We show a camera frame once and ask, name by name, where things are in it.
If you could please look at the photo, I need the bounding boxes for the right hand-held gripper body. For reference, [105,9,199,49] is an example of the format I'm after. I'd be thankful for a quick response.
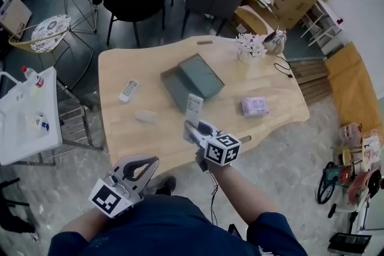
[195,133,242,171]

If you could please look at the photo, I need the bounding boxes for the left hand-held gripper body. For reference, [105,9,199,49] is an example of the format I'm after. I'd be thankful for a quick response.
[88,168,145,218]

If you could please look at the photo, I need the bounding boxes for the large white remote control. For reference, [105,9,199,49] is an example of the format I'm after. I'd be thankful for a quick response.
[185,94,204,127]

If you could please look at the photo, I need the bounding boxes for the dark grey box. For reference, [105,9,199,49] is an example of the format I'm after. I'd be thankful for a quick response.
[160,53,226,114]

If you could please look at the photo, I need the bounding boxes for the white remote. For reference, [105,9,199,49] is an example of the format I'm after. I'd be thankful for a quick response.
[118,79,139,103]

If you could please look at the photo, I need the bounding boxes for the person's right forearm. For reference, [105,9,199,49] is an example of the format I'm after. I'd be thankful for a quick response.
[206,163,278,227]

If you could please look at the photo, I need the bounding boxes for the person's left forearm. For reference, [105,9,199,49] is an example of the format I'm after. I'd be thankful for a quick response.
[59,206,116,242]

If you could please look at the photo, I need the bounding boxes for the flat cardboard box blue print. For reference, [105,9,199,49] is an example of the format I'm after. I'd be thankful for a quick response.
[0,0,32,41]

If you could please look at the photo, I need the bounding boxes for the person's black shoe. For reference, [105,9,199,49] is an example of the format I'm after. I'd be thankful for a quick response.
[155,176,177,196]

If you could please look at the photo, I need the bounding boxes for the light wooden table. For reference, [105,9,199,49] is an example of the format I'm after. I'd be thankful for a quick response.
[98,35,310,180]

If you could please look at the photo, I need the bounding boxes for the white oval case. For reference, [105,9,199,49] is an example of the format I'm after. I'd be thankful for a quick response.
[134,109,158,123]

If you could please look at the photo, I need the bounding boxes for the purple tissue packet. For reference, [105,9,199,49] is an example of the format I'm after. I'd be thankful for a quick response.
[241,96,269,117]

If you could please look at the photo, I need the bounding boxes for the person's blue shirt torso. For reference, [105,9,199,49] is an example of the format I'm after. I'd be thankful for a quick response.
[47,194,307,256]

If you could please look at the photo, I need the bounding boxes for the white flowers in vase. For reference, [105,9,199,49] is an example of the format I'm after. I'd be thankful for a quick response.
[234,32,268,65]

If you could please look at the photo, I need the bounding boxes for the glass teapot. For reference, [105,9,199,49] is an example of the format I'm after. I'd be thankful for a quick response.
[263,26,287,55]

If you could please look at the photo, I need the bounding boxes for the dark wooden pallet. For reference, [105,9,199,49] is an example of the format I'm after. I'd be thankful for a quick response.
[286,57,334,106]

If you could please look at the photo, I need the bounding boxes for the teal children's bicycle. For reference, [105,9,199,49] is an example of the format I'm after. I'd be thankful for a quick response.
[316,161,352,205]

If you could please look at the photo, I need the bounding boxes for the white plastic table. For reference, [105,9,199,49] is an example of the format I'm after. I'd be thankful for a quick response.
[0,66,64,166]

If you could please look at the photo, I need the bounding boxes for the clear plastic water jug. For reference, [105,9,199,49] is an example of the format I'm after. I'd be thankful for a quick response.
[338,122,362,140]

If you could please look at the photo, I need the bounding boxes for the clear bottle with red cap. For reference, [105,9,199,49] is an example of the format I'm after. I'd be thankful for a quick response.
[20,65,45,91]

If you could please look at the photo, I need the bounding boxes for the black armchair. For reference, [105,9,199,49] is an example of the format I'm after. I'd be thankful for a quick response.
[92,0,166,47]

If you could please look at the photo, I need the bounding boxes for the yellow cardboard panel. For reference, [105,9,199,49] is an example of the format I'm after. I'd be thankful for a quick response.
[325,41,384,135]

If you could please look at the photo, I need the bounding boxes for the pink children's ride-on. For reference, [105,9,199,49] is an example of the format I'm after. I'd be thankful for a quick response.
[347,164,383,213]

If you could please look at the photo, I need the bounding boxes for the white paper bag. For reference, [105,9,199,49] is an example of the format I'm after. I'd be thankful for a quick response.
[361,128,383,165]

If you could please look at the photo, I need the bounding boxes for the black screen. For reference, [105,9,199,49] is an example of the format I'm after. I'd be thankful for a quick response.
[327,232,373,254]

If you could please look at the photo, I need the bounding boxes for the white desk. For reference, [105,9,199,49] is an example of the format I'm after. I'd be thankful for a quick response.
[299,0,344,47]

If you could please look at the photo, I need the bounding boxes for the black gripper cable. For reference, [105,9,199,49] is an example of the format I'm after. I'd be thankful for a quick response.
[209,170,219,225]

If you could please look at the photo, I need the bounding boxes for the patterned gold wire chair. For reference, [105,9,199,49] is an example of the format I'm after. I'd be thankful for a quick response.
[8,14,94,82]

